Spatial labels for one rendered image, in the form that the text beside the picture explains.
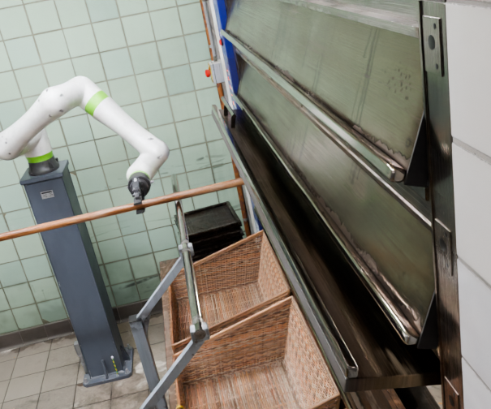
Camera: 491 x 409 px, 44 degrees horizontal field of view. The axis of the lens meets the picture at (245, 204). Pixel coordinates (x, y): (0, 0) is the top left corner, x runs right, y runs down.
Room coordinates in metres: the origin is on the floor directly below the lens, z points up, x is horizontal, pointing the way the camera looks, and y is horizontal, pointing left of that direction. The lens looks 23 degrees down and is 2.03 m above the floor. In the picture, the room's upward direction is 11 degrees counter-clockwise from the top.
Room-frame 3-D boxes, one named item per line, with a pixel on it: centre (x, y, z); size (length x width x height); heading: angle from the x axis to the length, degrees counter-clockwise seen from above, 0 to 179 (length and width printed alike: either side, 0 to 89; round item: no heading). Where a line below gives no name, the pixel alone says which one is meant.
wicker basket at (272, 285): (2.17, 0.15, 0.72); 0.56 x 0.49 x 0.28; 4
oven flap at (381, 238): (1.62, -0.17, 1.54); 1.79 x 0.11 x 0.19; 5
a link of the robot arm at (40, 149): (2.84, 0.93, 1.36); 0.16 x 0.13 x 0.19; 151
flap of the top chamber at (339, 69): (1.62, -0.17, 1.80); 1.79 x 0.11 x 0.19; 5
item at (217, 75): (3.11, 0.01, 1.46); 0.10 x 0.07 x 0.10; 5
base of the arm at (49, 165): (2.91, 0.93, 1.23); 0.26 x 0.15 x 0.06; 4
